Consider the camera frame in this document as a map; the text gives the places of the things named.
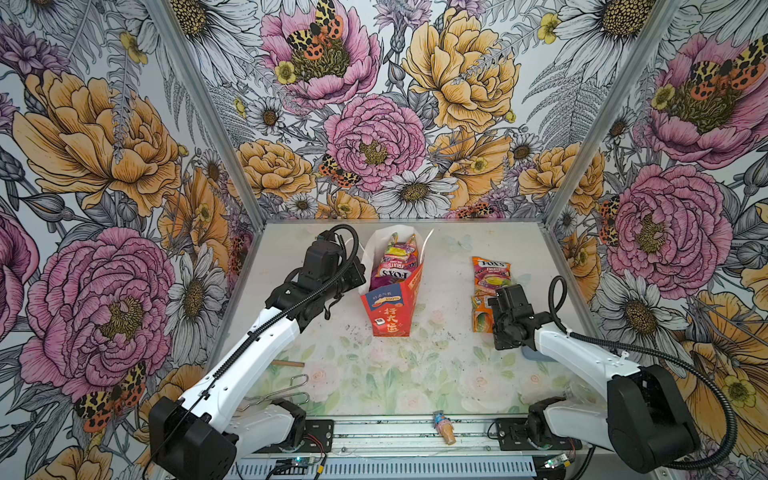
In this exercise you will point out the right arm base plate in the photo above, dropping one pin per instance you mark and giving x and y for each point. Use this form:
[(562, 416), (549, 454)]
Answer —
[(518, 433)]

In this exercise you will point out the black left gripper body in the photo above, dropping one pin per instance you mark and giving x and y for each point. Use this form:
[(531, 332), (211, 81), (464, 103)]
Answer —
[(350, 280)]

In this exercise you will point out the colourful candy snack bag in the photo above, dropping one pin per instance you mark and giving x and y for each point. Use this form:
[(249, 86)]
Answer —
[(400, 257)]

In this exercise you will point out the wooden toy mallet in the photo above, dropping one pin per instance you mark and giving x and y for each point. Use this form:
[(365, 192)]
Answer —
[(287, 363)]

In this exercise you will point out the green circuit board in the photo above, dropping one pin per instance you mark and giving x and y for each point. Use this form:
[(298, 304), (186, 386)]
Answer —
[(295, 466), (555, 462)]

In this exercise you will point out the grey blue oval pad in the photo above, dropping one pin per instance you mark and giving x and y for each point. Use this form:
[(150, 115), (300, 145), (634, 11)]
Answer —
[(533, 355)]

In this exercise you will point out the aluminium rail frame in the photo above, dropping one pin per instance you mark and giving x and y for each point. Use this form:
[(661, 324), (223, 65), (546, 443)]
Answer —
[(409, 447)]

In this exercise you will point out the green circuit board left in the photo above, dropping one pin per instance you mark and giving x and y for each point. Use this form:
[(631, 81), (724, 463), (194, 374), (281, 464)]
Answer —
[(295, 466)]

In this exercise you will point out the purple snack bag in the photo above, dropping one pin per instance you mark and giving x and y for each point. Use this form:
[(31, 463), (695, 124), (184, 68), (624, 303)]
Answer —
[(381, 279)]

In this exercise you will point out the orange snack bag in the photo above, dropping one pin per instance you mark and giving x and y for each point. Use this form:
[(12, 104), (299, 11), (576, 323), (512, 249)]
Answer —
[(482, 313)]

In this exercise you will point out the red white paper bag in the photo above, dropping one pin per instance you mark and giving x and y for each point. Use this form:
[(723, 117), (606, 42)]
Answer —
[(390, 309)]

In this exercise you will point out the small ice cream toy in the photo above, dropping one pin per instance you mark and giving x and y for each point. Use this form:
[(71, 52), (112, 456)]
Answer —
[(444, 427)]

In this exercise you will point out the metal wire tongs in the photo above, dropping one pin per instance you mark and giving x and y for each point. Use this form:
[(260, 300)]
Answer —
[(292, 392)]

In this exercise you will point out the orange Fox's fruits candy bag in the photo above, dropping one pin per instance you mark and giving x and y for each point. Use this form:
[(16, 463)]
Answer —
[(490, 275)]

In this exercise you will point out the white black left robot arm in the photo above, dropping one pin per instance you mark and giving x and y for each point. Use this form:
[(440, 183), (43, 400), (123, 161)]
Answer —
[(213, 424)]

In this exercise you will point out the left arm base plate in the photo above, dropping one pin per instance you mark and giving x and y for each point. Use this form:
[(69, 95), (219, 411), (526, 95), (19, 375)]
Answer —
[(317, 437)]

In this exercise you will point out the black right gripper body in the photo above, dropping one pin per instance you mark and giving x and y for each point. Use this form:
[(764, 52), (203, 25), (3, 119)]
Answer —
[(503, 337)]

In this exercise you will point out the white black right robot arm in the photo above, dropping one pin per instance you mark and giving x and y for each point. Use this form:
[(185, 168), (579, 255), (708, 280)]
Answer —
[(643, 420)]

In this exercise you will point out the green circuit board right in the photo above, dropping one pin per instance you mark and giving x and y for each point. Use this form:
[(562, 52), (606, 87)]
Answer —
[(555, 462)]

